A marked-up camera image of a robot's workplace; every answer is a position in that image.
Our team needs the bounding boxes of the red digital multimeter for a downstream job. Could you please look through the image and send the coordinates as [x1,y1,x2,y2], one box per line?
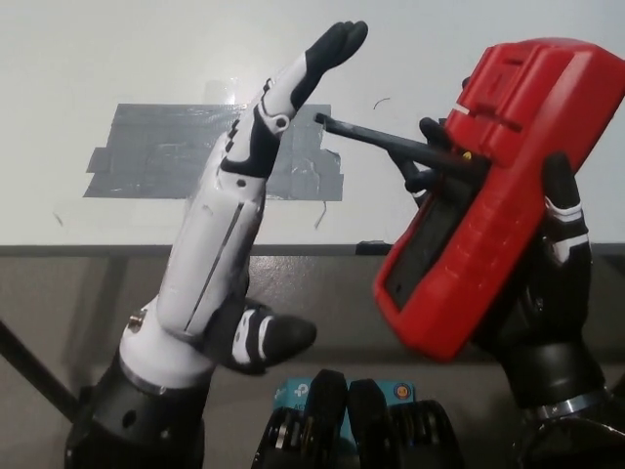
[314,37,625,363]

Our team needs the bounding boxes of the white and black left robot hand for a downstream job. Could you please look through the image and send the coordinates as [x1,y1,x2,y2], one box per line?
[119,20,370,392]

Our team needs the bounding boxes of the grey duct tape patch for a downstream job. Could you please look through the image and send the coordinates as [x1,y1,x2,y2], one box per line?
[82,102,345,202]

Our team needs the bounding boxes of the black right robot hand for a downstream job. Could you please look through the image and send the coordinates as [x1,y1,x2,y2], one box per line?
[403,75,607,410]

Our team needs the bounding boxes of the small black tape strip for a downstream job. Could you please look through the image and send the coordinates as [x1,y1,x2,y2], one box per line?
[355,239,393,255]

